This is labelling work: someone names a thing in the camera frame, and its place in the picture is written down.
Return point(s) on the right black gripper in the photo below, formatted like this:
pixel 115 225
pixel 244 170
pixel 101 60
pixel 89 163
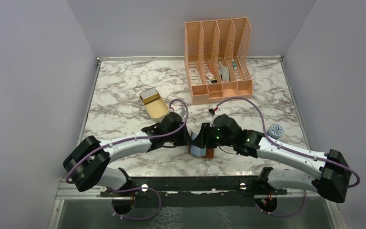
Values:
pixel 203 139

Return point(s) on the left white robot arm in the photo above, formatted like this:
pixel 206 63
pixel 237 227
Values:
pixel 87 164

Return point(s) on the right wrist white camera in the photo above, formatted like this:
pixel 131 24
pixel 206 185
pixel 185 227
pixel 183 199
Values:
pixel 213 110

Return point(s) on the tan oval card tray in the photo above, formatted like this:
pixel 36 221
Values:
pixel 156 107

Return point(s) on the orange plastic file organizer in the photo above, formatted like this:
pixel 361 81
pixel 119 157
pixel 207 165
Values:
pixel 210 45

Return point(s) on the brown leather card holder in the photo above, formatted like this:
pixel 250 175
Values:
pixel 207 153

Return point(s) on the green white tube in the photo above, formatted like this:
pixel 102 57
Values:
pixel 234 65

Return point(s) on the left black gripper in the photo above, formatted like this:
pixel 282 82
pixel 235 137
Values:
pixel 185 140

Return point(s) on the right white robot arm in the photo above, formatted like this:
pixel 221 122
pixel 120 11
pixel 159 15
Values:
pixel 327 174

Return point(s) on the small box in organizer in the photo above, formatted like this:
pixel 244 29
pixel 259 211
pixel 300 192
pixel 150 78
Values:
pixel 210 78

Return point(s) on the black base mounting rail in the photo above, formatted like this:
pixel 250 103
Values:
pixel 185 192

